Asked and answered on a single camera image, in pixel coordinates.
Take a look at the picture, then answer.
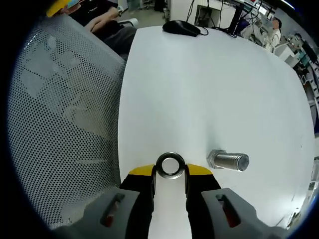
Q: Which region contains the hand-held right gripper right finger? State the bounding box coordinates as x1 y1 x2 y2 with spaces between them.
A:
183 163 261 239

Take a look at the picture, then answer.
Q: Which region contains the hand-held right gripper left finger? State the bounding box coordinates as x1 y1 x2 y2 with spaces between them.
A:
82 163 158 239

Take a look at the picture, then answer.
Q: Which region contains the large steel washer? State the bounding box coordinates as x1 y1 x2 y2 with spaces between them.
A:
155 151 185 180

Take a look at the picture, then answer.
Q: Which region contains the large steel threaded stud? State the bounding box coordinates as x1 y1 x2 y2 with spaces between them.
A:
206 149 250 172

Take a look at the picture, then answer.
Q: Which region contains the person's dark clothed body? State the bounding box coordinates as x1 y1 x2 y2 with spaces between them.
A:
67 0 137 55

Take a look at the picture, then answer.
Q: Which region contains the grey mesh chair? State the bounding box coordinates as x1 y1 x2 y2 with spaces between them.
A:
9 14 128 230

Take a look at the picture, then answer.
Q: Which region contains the black computer mouse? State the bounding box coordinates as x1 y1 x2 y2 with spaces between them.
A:
162 20 201 38

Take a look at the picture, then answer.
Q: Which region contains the black laptop cable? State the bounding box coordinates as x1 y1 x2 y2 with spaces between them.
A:
186 0 195 26

